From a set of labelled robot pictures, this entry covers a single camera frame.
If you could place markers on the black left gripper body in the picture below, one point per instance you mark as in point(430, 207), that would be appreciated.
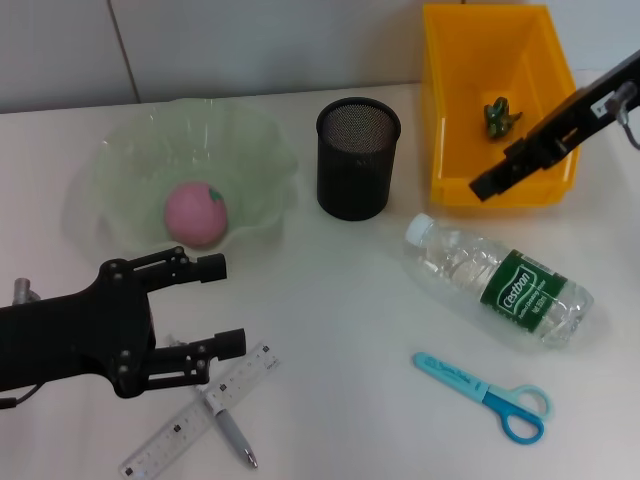
point(75, 340)

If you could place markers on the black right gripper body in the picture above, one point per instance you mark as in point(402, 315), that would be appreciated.
point(585, 115)

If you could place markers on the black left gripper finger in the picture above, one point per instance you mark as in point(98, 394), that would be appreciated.
point(207, 268)
point(227, 342)

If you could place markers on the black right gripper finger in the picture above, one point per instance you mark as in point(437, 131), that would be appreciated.
point(500, 180)

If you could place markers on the pink toy peach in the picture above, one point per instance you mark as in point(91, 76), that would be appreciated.
point(195, 215)

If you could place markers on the green plastic wrapper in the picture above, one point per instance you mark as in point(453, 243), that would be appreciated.
point(497, 120)

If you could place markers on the clear water bottle green label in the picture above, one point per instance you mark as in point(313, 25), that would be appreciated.
point(520, 295)

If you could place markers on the clear grey ballpoint pen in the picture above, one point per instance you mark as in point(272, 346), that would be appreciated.
point(232, 430)

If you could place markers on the clear plastic ruler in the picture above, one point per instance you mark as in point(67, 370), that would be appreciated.
point(165, 440)

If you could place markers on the pale green glass fruit plate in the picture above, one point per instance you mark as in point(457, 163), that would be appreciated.
point(150, 150)

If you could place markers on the black mesh pen holder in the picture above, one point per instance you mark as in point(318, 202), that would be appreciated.
point(355, 170)

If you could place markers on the blue scissors with sheath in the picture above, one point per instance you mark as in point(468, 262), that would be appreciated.
point(450, 375)

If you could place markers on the yellow plastic storage bin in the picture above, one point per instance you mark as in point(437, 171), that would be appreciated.
point(465, 100)

